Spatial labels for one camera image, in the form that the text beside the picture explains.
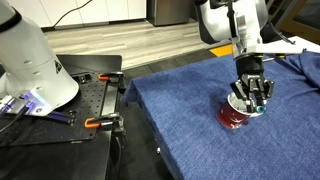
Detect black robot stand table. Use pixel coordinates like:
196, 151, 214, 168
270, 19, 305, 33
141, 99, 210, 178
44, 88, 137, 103
0, 54, 129, 180

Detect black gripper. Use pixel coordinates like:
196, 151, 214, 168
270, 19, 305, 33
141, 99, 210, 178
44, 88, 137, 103
229, 55, 276, 114

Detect small black plate fitting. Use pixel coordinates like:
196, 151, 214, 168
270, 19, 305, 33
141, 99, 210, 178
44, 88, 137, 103
73, 73, 93, 84

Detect blue denim cloth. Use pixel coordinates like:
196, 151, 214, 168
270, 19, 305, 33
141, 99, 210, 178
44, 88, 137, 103
120, 49, 320, 180

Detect silver cable connector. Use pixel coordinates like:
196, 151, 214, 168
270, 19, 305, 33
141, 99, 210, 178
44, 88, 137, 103
0, 94, 26, 116

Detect stainless steel appliance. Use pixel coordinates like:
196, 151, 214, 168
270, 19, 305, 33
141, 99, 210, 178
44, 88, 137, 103
146, 0, 194, 28

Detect red white mug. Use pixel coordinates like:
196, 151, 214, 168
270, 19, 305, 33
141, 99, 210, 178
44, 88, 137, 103
216, 92, 265, 130

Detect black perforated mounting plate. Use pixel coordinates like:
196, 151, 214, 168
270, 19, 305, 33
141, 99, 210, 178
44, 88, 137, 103
0, 70, 110, 148

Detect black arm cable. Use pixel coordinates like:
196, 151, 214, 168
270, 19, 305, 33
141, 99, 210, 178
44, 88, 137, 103
225, 0, 241, 44

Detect orange black bar clamp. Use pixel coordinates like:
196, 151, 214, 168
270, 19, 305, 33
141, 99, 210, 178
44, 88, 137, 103
83, 112, 127, 138
97, 70, 127, 94

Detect black wall cable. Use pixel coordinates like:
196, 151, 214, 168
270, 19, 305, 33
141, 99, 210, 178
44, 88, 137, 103
52, 0, 94, 29

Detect white wall cabinets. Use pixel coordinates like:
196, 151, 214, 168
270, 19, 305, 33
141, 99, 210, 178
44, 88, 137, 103
6, 0, 148, 30

